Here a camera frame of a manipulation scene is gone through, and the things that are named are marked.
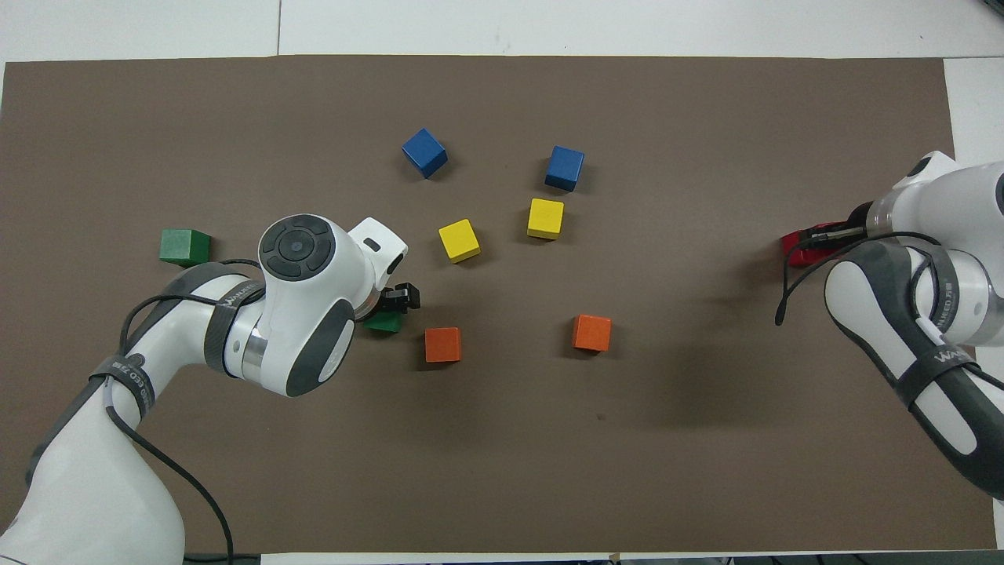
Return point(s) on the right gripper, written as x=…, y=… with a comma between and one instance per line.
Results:
x=860, y=217

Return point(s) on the green wooden block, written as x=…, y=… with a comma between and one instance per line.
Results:
x=184, y=246
x=384, y=322

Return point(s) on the red wooden block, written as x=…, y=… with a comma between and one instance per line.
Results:
x=797, y=249

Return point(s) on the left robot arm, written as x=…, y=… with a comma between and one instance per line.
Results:
x=302, y=314

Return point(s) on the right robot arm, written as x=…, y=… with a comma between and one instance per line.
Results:
x=953, y=208

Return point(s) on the orange wooden block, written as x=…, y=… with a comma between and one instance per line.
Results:
x=442, y=344
x=591, y=333

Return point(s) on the yellow wooden block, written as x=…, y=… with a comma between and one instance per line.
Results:
x=545, y=218
x=459, y=240

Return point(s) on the blue wooden block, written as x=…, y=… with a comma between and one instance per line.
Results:
x=565, y=167
x=424, y=152

